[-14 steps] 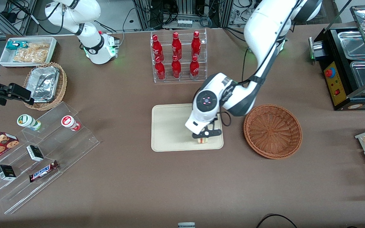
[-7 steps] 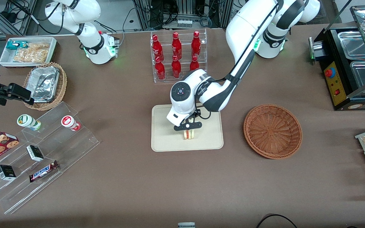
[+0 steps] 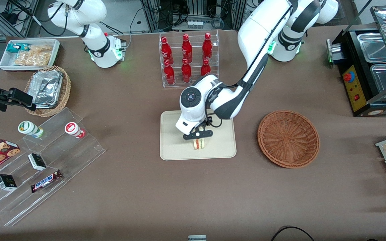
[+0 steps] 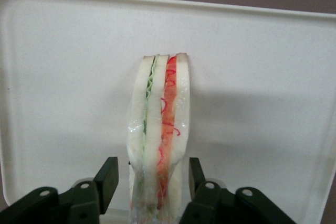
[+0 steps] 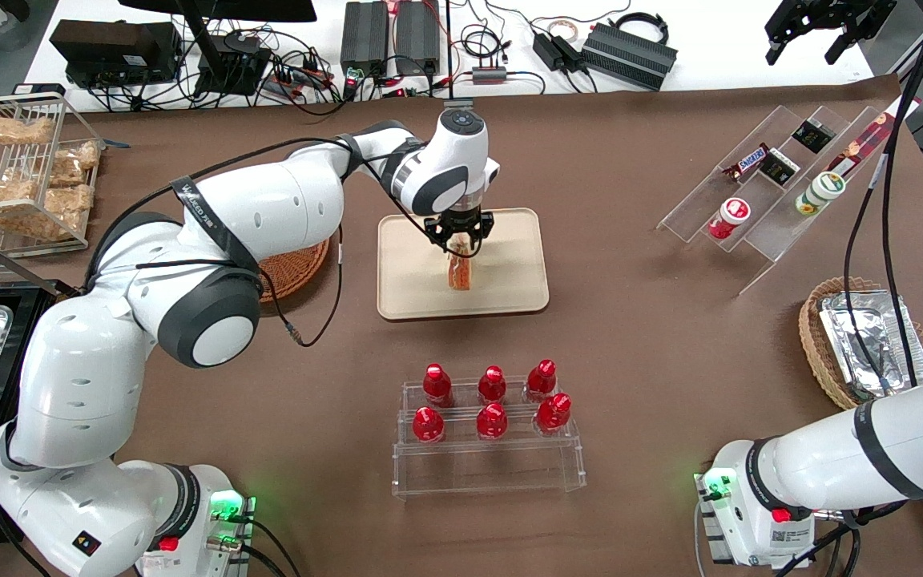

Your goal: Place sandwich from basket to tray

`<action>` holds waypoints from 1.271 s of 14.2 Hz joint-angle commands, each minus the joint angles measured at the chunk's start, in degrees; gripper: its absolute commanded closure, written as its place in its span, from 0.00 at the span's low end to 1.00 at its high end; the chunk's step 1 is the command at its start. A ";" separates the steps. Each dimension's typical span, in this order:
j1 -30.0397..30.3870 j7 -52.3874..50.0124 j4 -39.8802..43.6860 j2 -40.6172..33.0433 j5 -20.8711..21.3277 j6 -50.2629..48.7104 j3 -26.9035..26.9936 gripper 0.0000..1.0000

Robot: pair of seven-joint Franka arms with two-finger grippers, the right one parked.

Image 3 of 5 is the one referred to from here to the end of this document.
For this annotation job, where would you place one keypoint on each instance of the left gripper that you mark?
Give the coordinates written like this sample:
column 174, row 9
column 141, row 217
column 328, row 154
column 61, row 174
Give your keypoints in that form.
column 203, row 123

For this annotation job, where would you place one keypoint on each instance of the triangle sandwich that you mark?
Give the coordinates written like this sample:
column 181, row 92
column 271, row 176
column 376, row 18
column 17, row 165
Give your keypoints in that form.
column 199, row 144

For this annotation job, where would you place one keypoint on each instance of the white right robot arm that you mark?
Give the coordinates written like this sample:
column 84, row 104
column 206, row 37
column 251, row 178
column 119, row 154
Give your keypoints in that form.
column 75, row 13

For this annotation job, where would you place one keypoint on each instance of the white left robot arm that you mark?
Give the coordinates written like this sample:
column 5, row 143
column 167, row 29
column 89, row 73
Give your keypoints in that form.
column 260, row 30

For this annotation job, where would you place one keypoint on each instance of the beige rectangular plastic tray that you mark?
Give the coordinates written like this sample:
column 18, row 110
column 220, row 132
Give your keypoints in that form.
column 173, row 147

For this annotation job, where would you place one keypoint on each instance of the light wicker basket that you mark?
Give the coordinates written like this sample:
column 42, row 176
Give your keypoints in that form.
column 64, row 93

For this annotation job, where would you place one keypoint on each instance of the brown wicker basket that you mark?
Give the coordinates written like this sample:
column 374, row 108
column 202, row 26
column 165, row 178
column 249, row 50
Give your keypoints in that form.
column 288, row 139

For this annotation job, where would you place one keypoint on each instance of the green lid yogurt cup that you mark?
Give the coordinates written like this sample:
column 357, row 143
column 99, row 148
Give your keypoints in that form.
column 27, row 128

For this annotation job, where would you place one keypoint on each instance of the white rectangular snack bin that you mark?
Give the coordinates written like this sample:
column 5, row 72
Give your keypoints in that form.
column 5, row 63

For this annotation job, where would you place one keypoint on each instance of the stack of foil containers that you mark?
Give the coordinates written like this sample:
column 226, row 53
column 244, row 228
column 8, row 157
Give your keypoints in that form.
column 47, row 88

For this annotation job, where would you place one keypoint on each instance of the clear bag of fried snacks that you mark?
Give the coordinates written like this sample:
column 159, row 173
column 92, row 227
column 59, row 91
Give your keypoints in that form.
column 32, row 59
column 42, row 49

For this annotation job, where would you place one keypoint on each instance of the green snack packet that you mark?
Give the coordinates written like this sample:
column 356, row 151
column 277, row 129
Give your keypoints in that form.
column 13, row 48

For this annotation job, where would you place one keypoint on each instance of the red cola bottle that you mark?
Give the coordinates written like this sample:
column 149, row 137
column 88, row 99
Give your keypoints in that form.
column 207, row 45
column 186, row 47
column 169, row 73
column 166, row 50
column 205, row 68
column 186, row 72

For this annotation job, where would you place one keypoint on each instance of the small black carton box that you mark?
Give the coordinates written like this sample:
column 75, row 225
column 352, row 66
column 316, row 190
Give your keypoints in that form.
column 37, row 161
column 7, row 182

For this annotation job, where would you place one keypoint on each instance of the red lid yogurt cup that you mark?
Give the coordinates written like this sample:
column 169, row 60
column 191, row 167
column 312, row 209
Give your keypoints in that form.
column 71, row 129

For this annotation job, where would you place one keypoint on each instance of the clear acrylic bottle rack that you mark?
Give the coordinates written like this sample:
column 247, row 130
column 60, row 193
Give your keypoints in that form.
column 195, row 50

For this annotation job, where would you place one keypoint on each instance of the Snickers chocolate bar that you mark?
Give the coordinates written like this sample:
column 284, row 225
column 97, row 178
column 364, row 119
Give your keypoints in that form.
column 45, row 181

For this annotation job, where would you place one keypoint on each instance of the clear acrylic stepped shelf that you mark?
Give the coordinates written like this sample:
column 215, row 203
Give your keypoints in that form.
column 79, row 157

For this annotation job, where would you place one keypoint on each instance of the grey white device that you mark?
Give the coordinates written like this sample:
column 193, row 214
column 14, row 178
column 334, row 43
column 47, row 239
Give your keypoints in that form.
column 197, row 238

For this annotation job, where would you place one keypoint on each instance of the white power strip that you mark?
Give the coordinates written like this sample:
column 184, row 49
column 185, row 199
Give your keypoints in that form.
column 195, row 24

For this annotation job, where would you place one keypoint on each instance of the red emergency stop button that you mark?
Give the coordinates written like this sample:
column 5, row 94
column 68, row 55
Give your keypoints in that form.
column 348, row 77

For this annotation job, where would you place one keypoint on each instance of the black food warmer appliance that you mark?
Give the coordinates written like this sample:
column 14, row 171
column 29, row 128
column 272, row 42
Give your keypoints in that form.
column 357, row 87

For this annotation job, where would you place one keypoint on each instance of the aluminium frame rack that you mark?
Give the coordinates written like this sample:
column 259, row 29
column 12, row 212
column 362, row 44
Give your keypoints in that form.
column 152, row 16

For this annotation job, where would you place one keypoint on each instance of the red rocker switch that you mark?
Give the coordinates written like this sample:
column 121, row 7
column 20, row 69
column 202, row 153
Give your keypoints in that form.
column 357, row 98

